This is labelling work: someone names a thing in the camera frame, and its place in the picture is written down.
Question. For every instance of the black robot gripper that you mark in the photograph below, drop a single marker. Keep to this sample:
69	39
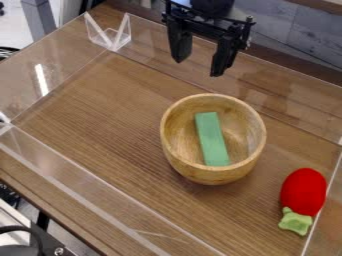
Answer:
216	15

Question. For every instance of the brown wooden bowl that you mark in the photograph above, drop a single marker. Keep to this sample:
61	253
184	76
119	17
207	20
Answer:
243	132

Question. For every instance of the green foam stick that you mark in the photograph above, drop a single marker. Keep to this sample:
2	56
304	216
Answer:
211	139

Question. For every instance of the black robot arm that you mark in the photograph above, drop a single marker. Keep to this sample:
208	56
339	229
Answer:
196	30

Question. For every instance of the grey pillar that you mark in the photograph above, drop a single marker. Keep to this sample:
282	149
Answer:
38	16

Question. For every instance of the red plush strawberry toy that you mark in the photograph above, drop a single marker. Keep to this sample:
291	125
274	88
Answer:
302	199

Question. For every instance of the black table leg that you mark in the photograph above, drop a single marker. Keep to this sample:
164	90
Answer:
42	220

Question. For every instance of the clear acrylic corner bracket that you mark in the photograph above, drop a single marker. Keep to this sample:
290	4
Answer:
108	38

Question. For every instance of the clear acrylic enclosure wall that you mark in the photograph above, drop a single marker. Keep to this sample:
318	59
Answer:
80	151

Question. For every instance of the black device with cable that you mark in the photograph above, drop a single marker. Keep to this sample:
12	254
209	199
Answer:
40	244

